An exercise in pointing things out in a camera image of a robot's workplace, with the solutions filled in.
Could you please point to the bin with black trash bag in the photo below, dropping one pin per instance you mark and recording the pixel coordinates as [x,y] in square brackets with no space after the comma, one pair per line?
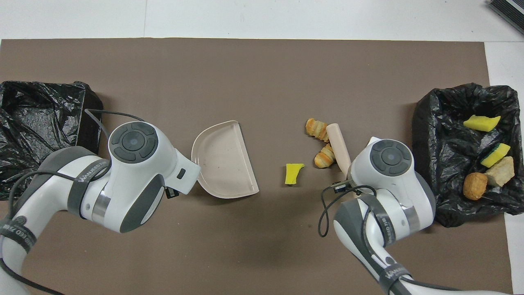
[450,123]
[32,123]

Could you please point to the beige plastic dustpan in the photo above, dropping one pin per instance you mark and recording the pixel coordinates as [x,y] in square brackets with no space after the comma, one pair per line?
[223,164]

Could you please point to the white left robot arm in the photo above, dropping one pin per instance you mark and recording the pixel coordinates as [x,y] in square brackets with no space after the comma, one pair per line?
[123,184]

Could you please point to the brown table mat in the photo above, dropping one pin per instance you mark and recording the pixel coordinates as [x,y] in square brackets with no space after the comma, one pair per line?
[245,246]

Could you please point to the dark ribbed device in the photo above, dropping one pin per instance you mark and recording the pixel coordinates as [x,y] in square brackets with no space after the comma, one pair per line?
[509,12]

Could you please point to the small green yellow sponge piece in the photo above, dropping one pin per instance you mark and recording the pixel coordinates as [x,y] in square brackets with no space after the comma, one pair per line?
[292,174]

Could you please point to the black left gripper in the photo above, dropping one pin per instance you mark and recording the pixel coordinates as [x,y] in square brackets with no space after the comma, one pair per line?
[172,192]

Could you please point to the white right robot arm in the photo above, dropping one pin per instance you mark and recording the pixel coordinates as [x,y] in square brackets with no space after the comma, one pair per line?
[393,184]

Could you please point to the brown bread roll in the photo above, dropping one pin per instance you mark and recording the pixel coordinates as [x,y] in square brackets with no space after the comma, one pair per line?
[475,186]

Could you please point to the pale beige bread chunk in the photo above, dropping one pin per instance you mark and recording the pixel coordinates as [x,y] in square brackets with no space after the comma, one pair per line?
[501,172]

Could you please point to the small croissant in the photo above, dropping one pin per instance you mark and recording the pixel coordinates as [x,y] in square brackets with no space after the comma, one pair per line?
[324,157]
[315,127]

